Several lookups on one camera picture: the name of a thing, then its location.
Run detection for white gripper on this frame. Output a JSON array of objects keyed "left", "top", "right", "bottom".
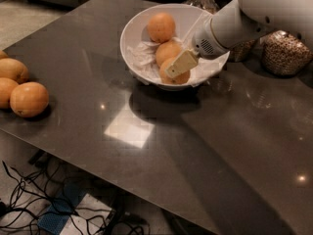
[{"left": 164, "top": 19, "right": 228, "bottom": 78}]

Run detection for orange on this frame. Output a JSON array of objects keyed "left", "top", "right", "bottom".
[
  {"left": 0, "top": 77, "right": 18, "bottom": 109},
  {"left": 0, "top": 50, "right": 9, "bottom": 59},
  {"left": 156, "top": 40, "right": 182, "bottom": 67},
  {"left": 158, "top": 58, "right": 191, "bottom": 85},
  {"left": 10, "top": 82, "right": 49, "bottom": 118},
  {"left": 147, "top": 13, "right": 176, "bottom": 43},
  {"left": 0, "top": 58, "right": 29, "bottom": 84}
]

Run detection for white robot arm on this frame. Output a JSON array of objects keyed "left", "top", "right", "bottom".
[{"left": 164, "top": 0, "right": 313, "bottom": 78}]

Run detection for white bowl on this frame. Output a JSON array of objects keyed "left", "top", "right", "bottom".
[{"left": 119, "top": 3, "right": 231, "bottom": 92}]

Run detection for white paper liner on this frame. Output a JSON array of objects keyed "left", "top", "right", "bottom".
[{"left": 126, "top": 10, "right": 226, "bottom": 88}]

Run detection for glass jar of nuts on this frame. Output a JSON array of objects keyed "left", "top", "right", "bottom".
[{"left": 228, "top": 40, "right": 256, "bottom": 63}]

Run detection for round jar of grains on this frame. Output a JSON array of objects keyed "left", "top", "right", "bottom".
[{"left": 261, "top": 30, "right": 313, "bottom": 76}]

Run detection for white sheet on floor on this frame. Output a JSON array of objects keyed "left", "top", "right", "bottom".
[{"left": 60, "top": 194, "right": 114, "bottom": 235}]

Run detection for blue box on floor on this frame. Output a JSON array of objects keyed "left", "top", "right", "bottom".
[{"left": 38, "top": 183, "right": 86, "bottom": 235}]

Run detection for black cables on floor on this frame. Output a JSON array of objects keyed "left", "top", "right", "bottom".
[{"left": 0, "top": 154, "right": 151, "bottom": 235}]

